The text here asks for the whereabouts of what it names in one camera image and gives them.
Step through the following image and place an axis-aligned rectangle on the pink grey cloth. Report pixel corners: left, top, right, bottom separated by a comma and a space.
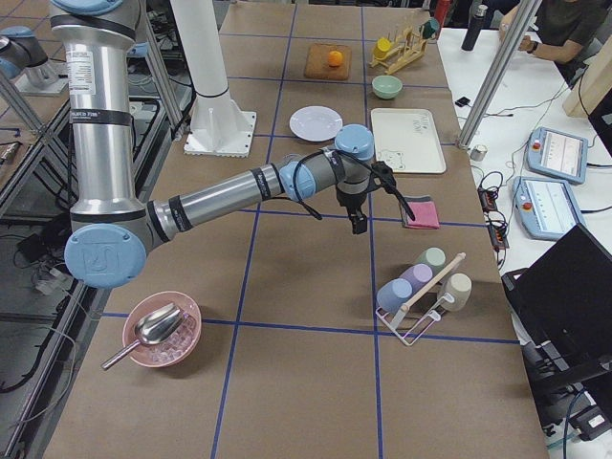
400, 196, 440, 230

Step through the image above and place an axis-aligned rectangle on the orange fruit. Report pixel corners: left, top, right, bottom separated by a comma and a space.
327, 50, 344, 68

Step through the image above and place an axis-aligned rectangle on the black laptop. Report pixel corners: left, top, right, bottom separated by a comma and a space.
502, 224, 611, 371

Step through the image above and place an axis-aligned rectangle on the beige pastel cup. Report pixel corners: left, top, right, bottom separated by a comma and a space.
438, 273, 472, 312

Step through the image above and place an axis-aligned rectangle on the yellow cup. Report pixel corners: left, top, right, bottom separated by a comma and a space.
372, 37, 392, 61

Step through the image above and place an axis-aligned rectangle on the black bottle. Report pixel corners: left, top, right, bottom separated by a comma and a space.
461, 4, 488, 52

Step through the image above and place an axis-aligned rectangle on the metal scoop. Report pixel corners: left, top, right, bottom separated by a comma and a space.
100, 303, 185, 371

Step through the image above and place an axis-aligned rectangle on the teach pendant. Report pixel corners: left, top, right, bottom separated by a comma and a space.
525, 127, 588, 185
512, 176, 586, 241

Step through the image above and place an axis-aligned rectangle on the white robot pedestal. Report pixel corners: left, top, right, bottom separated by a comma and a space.
172, 1, 256, 157

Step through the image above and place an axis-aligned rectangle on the white round plate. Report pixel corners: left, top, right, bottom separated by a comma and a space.
289, 105, 343, 142

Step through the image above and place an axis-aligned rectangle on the small metal cylinder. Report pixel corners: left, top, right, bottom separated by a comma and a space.
470, 144, 488, 162

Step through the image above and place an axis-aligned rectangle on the dark green cup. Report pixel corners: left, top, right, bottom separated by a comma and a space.
419, 17, 440, 40

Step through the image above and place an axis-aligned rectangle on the cream bear tray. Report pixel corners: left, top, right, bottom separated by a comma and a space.
370, 108, 447, 174

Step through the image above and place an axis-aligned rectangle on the brown wooden tray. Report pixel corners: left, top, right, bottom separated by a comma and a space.
304, 43, 352, 81

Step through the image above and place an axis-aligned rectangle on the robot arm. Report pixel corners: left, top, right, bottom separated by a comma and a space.
50, 1, 374, 289

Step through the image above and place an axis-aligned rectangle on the blue pastel cup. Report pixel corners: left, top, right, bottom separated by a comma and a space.
376, 277, 413, 313

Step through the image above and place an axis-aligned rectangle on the far teach pendant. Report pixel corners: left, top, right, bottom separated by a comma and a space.
525, 127, 588, 185

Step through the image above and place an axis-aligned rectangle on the pink bowl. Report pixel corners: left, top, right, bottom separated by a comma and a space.
122, 291, 202, 368

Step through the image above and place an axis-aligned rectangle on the seated person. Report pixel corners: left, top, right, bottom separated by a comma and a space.
517, 0, 611, 83

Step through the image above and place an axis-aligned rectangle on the green pastel cup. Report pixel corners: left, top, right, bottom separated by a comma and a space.
415, 247, 447, 275

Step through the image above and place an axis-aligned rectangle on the small black device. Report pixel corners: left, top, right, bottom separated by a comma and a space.
454, 97, 470, 107

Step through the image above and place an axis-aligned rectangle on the aluminium frame post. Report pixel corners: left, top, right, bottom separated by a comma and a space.
456, 0, 541, 150

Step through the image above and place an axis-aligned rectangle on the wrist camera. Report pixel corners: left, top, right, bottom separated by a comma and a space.
370, 161, 396, 194

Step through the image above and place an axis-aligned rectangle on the near teach pendant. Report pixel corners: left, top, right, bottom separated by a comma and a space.
512, 176, 586, 241

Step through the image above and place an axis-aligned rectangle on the wooden cup rack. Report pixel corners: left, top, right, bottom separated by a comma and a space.
369, 14, 437, 75

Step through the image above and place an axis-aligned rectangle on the green bowl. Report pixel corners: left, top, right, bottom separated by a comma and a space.
371, 75, 404, 99

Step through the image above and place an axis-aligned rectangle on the red bottle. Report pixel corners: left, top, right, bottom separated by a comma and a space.
434, 0, 452, 28

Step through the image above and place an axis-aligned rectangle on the purple pastel cup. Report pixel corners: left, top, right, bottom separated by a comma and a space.
400, 263, 433, 295

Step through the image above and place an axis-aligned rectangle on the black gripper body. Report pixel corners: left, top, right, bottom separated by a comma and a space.
336, 184, 367, 215

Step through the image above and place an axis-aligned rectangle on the white wire cup holder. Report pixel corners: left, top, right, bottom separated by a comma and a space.
375, 252, 466, 346

